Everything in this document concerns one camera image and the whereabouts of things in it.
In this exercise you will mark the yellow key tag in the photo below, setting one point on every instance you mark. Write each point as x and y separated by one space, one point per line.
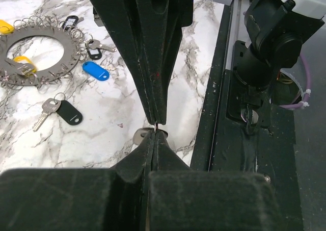
25 65
5 28

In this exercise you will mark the yellow key tag upper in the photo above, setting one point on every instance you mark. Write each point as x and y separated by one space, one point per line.
5 28

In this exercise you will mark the blue key tag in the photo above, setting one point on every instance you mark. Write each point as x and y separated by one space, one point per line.
96 71

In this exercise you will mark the round metal keyring disc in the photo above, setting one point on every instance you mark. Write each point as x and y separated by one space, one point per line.
53 51

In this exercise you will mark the yellow key tag inner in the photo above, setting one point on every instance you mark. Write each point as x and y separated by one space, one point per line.
25 65

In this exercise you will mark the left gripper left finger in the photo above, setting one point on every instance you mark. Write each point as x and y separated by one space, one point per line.
113 198

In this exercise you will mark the black clear tag with key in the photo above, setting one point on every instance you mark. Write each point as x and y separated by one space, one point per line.
95 47

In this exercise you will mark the black mounting base rail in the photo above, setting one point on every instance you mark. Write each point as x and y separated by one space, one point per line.
221 142

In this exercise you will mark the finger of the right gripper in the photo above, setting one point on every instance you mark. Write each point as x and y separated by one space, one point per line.
120 20
160 25

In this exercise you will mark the silver key black tag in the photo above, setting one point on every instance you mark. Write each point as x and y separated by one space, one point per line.
59 105

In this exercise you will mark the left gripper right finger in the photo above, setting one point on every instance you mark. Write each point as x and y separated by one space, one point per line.
198 200

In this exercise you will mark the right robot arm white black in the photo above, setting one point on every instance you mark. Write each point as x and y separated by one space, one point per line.
277 30

